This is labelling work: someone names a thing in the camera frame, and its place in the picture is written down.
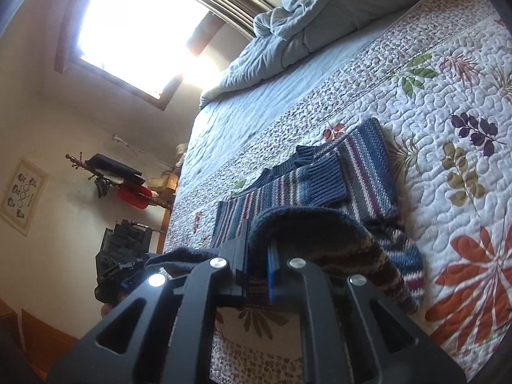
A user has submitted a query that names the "blue striped knit sweater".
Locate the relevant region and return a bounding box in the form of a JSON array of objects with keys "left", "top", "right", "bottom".
[{"left": 144, "top": 118, "right": 427, "bottom": 316}]

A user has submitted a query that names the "white wall cable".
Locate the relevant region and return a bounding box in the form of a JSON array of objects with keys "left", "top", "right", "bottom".
[{"left": 111, "top": 133, "right": 177, "bottom": 167}]

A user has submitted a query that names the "red bag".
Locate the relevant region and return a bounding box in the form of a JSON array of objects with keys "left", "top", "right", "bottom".
[{"left": 116, "top": 185, "right": 154, "bottom": 210}]

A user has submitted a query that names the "light blue quilted sheet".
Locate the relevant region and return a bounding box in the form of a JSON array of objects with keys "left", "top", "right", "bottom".
[{"left": 178, "top": 38, "right": 382, "bottom": 179}]

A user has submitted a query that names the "grey pillow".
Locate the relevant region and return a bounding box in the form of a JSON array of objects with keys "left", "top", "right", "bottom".
[{"left": 304, "top": 0, "right": 425, "bottom": 53}]

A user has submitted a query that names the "black hanging garment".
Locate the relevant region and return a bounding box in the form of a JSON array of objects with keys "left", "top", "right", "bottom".
[{"left": 85, "top": 153, "right": 145, "bottom": 179}]

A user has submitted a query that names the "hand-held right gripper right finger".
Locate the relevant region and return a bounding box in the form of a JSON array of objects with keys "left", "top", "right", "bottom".
[{"left": 266, "top": 245, "right": 467, "bottom": 384}]

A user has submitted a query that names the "window with wooden frame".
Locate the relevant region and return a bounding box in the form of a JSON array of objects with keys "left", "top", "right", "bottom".
[{"left": 55, "top": 0, "right": 276, "bottom": 111}]

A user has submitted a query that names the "black padded jacket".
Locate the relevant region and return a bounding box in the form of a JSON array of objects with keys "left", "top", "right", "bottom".
[{"left": 99, "top": 219, "right": 155, "bottom": 261}]

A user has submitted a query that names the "framed wall poster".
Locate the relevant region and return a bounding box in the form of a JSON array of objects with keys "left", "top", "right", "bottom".
[{"left": 0, "top": 158, "right": 50, "bottom": 237}]

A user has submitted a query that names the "wooden coat rack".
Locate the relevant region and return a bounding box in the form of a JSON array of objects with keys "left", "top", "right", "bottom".
[{"left": 65, "top": 150, "right": 175, "bottom": 211}]

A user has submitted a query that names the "light blue duvet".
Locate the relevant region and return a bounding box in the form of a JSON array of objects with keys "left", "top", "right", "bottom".
[{"left": 199, "top": 0, "right": 363, "bottom": 109}]

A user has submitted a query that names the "floral quilted blanket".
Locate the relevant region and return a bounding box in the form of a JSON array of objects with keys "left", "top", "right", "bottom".
[{"left": 163, "top": 0, "right": 512, "bottom": 384}]

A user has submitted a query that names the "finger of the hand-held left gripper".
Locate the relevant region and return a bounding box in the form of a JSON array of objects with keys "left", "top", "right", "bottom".
[{"left": 96, "top": 255, "right": 148, "bottom": 285}]

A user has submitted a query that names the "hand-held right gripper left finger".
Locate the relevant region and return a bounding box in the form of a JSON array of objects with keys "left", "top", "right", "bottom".
[{"left": 48, "top": 220, "right": 249, "bottom": 384}]

